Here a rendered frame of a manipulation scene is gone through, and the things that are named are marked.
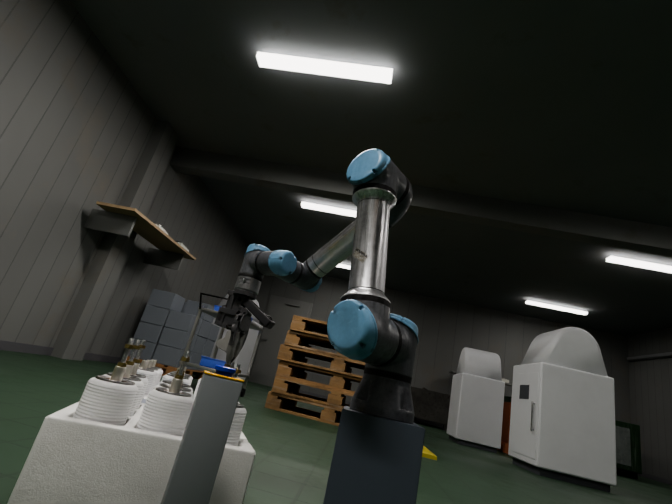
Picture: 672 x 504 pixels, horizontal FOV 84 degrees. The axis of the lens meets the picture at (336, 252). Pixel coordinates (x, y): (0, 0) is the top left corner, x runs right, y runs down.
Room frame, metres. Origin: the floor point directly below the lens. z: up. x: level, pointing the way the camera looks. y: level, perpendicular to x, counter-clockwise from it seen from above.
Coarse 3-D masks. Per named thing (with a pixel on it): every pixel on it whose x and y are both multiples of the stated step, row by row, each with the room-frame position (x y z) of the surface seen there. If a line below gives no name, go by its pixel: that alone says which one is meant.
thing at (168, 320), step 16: (160, 304) 5.06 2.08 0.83; (176, 304) 5.17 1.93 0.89; (192, 304) 5.37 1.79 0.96; (208, 304) 5.34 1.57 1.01; (144, 320) 5.07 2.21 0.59; (160, 320) 5.05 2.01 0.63; (176, 320) 5.02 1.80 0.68; (192, 320) 5.02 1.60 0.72; (208, 320) 5.50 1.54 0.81; (144, 336) 5.07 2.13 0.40; (160, 336) 5.08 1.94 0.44; (176, 336) 5.01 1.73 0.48; (208, 336) 5.68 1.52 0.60; (144, 352) 5.06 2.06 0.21; (160, 352) 5.03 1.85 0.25; (176, 352) 5.01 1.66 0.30; (192, 352) 5.34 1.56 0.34; (208, 352) 5.87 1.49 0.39; (176, 368) 5.03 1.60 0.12; (192, 368) 5.50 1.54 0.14
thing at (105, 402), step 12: (96, 384) 0.82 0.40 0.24; (108, 384) 0.82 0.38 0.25; (120, 384) 0.83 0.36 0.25; (84, 396) 0.83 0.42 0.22; (96, 396) 0.82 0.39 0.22; (108, 396) 0.82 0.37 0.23; (120, 396) 0.83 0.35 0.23; (132, 396) 0.86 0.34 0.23; (84, 408) 0.82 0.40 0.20; (96, 408) 0.82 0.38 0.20; (108, 408) 0.82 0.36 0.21; (120, 408) 0.84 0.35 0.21; (96, 420) 0.82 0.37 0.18; (108, 420) 0.83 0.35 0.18; (120, 420) 0.85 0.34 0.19
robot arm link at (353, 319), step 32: (384, 160) 0.81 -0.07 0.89; (384, 192) 0.83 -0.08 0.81; (384, 224) 0.84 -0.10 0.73; (352, 256) 0.85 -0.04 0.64; (384, 256) 0.84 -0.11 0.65; (352, 288) 0.83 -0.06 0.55; (384, 288) 0.84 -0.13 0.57; (352, 320) 0.79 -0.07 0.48; (384, 320) 0.81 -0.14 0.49; (352, 352) 0.80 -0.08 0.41; (384, 352) 0.83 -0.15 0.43
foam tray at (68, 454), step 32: (64, 416) 0.80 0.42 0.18; (128, 416) 0.94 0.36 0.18; (32, 448) 0.77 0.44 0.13; (64, 448) 0.78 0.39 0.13; (96, 448) 0.80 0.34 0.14; (128, 448) 0.81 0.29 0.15; (160, 448) 0.83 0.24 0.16; (32, 480) 0.77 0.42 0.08; (64, 480) 0.79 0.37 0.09; (96, 480) 0.80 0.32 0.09; (128, 480) 0.82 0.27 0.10; (160, 480) 0.83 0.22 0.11; (224, 480) 0.87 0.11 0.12
